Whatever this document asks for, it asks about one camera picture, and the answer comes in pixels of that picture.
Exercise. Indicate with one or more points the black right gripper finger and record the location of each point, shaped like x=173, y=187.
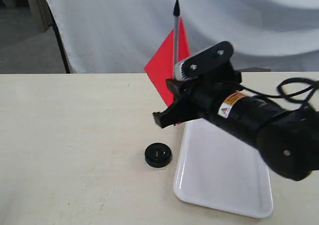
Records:
x=176, y=87

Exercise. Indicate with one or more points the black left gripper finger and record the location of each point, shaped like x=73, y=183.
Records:
x=174, y=114

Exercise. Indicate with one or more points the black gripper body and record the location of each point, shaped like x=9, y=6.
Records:
x=202, y=93

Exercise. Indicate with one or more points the red flag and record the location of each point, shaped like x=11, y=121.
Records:
x=173, y=49

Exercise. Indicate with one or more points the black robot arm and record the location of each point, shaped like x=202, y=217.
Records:
x=287, y=140

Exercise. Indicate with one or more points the black round base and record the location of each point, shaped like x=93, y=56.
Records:
x=158, y=155

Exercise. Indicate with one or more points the white rectangular plastic tray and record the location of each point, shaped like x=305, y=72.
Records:
x=218, y=171

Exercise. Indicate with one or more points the black backdrop stand pole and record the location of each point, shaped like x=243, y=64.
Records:
x=63, y=53

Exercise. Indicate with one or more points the wrist camera with black bracket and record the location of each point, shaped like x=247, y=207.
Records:
x=203, y=61

